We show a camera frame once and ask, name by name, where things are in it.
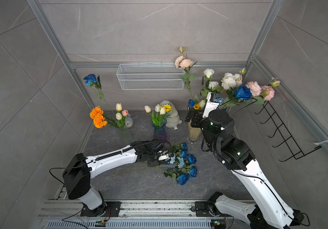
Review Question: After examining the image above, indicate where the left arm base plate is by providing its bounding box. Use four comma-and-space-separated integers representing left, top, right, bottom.
80, 201, 122, 218

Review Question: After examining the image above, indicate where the black wire hook rack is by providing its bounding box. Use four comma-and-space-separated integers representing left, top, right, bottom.
254, 102, 322, 162

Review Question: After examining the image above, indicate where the peach carnation top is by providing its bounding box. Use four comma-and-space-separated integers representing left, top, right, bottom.
174, 55, 194, 69

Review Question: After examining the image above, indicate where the white rose cluster right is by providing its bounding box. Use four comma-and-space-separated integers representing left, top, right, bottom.
221, 73, 243, 90

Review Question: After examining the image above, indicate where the small blue alarm clock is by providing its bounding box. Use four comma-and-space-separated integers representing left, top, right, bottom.
125, 116, 133, 129

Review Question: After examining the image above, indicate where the orange marigold upper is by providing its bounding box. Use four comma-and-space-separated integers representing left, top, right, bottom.
90, 106, 103, 119

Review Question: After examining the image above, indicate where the blue purple ribbed vase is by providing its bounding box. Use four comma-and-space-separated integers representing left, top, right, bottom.
151, 118, 167, 141

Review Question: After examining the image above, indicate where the orange marigold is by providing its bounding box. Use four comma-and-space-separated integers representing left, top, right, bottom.
93, 114, 108, 129
90, 106, 103, 119

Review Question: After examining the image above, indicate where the yellow sunflower centre vase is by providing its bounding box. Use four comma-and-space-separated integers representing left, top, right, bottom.
162, 104, 173, 113

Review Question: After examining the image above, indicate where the cream wavy glass vase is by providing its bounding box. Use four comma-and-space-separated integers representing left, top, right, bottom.
187, 121, 202, 144

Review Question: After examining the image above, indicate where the white wire wall basket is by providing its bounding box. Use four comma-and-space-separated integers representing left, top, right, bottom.
116, 63, 184, 90

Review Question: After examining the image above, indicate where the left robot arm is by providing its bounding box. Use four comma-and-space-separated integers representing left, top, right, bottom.
49, 140, 173, 217

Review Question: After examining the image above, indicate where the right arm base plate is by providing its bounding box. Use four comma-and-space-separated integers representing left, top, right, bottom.
191, 201, 225, 217

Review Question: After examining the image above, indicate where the blue rose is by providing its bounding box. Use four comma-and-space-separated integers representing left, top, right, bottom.
187, 154, 196, 165
179, 150, 187, 159
84, 74, 106, 101
157, 165, 190, 185

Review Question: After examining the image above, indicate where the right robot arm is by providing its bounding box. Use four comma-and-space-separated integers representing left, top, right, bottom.
186, 92, 308, 229

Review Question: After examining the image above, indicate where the clear glass vase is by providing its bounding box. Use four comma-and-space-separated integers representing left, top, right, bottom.
119, 126, 133, 146

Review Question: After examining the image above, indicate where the orange marigold lower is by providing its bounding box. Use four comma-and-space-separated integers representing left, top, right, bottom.
93, 114, 108, 129

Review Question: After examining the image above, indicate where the blue rose low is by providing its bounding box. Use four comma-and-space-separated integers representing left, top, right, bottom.
188, 166, 197, 177

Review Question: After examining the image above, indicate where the pink carnation pair right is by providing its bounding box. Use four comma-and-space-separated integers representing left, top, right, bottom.
246, 81, 275, 101

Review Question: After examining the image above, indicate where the pink tulip left vase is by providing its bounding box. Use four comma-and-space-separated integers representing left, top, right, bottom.
122, 110, 129, 117

